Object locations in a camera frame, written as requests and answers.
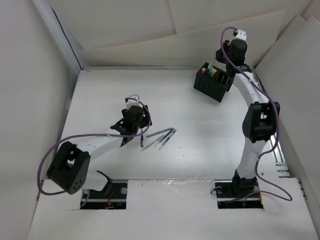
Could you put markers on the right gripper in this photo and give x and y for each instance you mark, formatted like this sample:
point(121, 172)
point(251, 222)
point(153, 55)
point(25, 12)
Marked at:
point(219, 56)

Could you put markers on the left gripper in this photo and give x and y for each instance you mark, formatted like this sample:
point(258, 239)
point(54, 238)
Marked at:
point(144, 121)

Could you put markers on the blue cap gel pen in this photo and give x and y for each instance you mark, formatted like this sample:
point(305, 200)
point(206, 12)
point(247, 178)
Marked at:
point(167, 139)

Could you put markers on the green gel pen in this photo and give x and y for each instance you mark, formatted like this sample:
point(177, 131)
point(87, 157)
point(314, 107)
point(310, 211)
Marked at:
point(153, 142)

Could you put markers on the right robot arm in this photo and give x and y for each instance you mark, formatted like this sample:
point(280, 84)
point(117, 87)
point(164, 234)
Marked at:
point(260, 122)

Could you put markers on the yellow cap highlighter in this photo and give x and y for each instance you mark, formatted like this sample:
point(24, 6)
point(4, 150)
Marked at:
point(214, 71)

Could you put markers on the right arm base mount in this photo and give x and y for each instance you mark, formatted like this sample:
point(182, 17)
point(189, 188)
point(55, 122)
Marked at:
point(237, 193)

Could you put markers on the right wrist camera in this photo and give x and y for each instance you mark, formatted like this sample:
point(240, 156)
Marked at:
point(240, 34)

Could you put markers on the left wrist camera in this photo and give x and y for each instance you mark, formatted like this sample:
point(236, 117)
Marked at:
point(132, 100)

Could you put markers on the black slotted organizer box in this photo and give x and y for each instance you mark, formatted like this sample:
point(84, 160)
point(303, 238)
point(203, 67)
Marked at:
point(214, 86)

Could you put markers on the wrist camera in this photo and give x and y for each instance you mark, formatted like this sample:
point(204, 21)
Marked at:
point(240, 34)
point(132, 100)

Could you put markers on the black pen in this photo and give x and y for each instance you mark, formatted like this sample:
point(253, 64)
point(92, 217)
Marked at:
point(159, 132)

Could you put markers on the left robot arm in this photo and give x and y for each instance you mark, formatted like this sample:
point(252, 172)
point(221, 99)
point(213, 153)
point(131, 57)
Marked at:
point(70, 167)

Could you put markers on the green cap highlighter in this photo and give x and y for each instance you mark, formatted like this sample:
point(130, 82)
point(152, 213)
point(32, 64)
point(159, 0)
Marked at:
point(210, 65)

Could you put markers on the aluminium rail right side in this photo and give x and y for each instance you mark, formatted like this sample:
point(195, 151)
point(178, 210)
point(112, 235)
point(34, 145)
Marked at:
point(276, 151)

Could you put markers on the dark cap gel pen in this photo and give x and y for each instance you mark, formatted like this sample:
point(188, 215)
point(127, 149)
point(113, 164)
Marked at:
point(164, 137)

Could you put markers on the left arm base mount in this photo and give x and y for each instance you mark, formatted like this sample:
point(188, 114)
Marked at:
point(112, 197)

